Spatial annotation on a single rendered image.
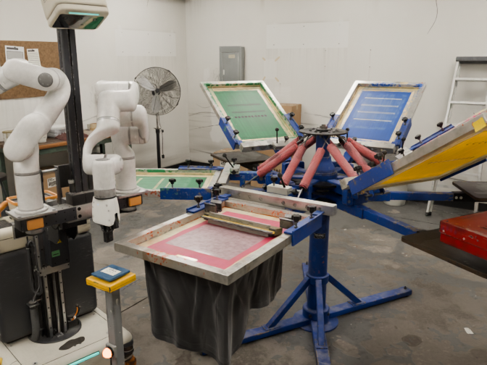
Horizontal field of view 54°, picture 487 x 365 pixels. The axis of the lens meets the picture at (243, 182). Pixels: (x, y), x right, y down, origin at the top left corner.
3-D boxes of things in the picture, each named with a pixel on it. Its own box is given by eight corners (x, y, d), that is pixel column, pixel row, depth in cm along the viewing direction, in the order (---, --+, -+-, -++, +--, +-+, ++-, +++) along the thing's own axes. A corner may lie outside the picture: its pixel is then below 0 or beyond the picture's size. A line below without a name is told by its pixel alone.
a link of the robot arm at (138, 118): (96, 67, 195) (143, 67, 197) (109, 134, 224) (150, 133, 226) (92, 90, 186) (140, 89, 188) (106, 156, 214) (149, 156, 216)
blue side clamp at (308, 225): (293, 246, 209) (293, 231, 207) (283, 244, 211) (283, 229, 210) (322, 227, 233) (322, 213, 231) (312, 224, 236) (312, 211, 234)
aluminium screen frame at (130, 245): (227, 285, 170) (227, 276, 169) (114, 250, 201) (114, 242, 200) (319, 224, 234) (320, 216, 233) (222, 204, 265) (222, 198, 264)
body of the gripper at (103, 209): (87, 193, 169) (89, 223, 172) (106, 198, 164) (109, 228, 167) (103, 188, 175) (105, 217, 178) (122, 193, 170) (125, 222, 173)
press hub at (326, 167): (330, 343, 300) (341, 130, 267) (276, 325, 321) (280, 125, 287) (353, 316, 332) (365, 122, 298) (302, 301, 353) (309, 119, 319)
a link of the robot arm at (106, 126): (121, 126, 185) (120, 177, 178) (87, 126, 183) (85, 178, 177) (117, 116, 177) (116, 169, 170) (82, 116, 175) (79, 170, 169)
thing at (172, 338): (227, 371, 191) (226, 273, 180) (146, 337, 215) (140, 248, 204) (231, 367, 194) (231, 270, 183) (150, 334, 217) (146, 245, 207)
